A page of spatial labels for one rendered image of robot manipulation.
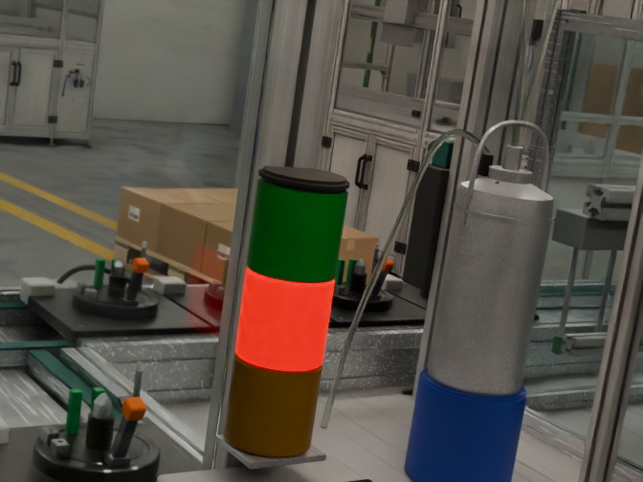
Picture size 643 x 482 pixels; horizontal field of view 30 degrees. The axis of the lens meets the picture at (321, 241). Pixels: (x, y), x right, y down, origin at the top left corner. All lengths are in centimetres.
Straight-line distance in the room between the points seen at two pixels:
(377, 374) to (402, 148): 469
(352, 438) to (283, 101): 126
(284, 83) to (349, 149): 645
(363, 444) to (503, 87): 63
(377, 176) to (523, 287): 529
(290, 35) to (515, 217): 100
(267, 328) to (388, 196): 623
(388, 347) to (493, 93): 49
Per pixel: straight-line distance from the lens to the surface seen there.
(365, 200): 697
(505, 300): 165
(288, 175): 64
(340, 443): 185
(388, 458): 182
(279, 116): 66
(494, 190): 164
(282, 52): 66
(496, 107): 201
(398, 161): 681
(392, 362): 214
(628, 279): 100
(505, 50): 201
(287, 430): 67
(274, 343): 65
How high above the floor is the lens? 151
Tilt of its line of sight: 11 degrees down
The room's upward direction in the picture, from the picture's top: 8 degrees clockwise
